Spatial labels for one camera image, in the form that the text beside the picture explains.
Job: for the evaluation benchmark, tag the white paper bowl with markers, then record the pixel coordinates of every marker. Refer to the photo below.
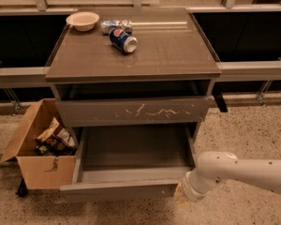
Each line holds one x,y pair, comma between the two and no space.
83,21

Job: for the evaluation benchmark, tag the grey drawer cabinet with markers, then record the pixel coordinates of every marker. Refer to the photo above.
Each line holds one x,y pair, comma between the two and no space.
171,60

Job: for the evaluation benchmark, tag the snack bags in box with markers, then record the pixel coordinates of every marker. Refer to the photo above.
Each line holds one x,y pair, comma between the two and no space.
55,141

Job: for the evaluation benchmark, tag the open cardboard box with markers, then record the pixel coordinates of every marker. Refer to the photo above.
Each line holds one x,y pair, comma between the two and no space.
38,172

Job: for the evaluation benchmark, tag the blue pepsi can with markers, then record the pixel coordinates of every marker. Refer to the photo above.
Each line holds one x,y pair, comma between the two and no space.
122,40

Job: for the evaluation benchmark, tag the grey scratched upper drawer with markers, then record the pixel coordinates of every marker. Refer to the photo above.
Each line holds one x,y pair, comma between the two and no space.
121,112

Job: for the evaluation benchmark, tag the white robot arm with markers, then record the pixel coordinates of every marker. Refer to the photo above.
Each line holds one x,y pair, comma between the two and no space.
214,168

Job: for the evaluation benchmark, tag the grey metal railing beam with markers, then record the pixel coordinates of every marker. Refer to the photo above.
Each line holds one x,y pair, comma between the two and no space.
27,77

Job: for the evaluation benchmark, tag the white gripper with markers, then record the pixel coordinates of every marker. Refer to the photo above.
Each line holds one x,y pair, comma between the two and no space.
188,189

